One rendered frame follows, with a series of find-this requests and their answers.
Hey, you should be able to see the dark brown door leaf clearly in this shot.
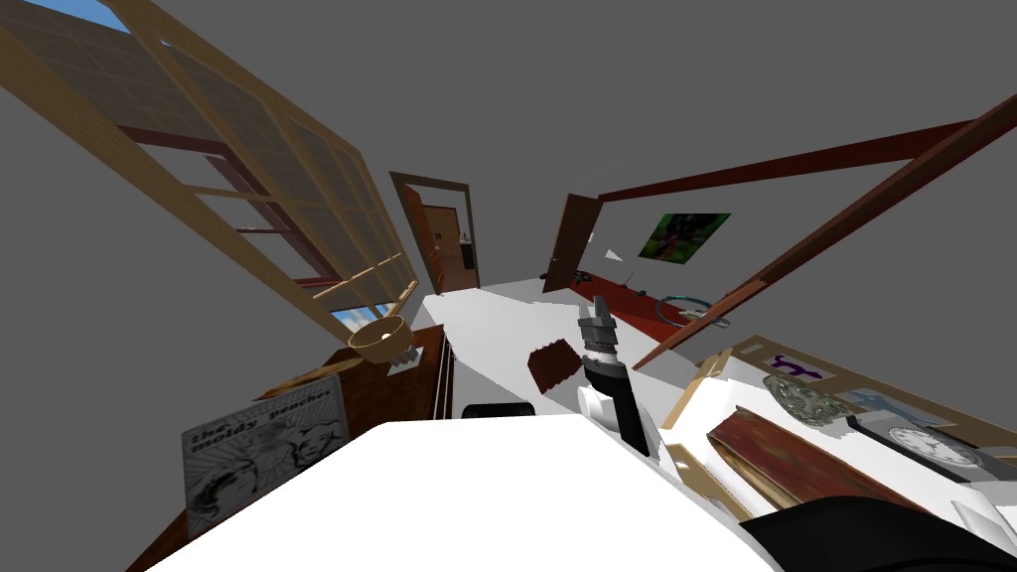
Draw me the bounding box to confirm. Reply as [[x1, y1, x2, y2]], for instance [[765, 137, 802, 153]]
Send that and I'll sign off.
[[542, 192, 600, 296]]

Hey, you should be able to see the teal ring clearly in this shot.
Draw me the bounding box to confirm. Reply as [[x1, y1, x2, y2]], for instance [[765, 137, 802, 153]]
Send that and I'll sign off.
[[654, 294, 732, 331]]

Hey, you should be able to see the brown wooden cabinet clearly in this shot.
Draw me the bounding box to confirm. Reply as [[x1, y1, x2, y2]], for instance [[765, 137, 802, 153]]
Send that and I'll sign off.
[[252, 324, 457, 424]]

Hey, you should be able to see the picture with purple figure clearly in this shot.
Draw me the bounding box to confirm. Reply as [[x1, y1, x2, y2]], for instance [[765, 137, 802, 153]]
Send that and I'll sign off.
[[750, 348, 837, 384]]

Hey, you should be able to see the large wooden frame window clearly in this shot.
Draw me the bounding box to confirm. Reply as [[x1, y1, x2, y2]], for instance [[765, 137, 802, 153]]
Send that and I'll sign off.
[[0, 0, 421, 345]]

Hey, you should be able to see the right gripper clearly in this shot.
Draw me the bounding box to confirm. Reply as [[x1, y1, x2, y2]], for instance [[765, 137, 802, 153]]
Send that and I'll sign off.
[[577, 295, 621, 347]]

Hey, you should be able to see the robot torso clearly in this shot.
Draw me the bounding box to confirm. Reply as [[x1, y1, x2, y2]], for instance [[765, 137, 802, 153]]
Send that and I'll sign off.
[[147, 401, 782, 572]]

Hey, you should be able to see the white shelf with wooden frame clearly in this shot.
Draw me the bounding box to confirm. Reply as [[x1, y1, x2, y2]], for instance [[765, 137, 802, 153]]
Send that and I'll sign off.
[[657, 333, 1017, 557]]

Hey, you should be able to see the black framed white clock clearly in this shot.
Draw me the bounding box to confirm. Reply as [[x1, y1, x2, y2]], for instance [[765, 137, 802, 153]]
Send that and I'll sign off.
[[844, 413, 996, 486]]

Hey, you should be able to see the wooden bowl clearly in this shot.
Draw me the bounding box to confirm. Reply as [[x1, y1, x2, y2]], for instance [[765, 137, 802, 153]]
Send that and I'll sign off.
[[347, 314, 415, 365]]

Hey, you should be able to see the red-brown wooden board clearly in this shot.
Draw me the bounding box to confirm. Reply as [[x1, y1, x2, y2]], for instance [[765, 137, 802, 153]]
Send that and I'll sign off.
[[706, 405, 933, 519]]

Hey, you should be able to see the green picture on wall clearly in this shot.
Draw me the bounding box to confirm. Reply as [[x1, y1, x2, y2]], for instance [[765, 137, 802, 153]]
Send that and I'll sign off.
[[638, 211, 733, 266]]

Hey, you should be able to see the red-brown box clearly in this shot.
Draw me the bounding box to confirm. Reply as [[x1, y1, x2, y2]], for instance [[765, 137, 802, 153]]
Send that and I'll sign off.
[[527, 338, 585, 396]]

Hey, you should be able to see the black and white poster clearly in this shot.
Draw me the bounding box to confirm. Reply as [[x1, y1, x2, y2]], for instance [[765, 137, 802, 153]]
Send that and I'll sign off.
[[180, 372, 352, 541]]

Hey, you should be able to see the grey-green round ornament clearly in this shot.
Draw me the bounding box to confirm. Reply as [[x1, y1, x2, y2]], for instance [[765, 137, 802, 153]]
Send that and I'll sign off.
[[762, 373, 853, 429]]

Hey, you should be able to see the brown wooden door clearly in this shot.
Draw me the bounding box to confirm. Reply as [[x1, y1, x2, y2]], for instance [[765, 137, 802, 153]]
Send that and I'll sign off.
[[388, 170, 483, 296]]

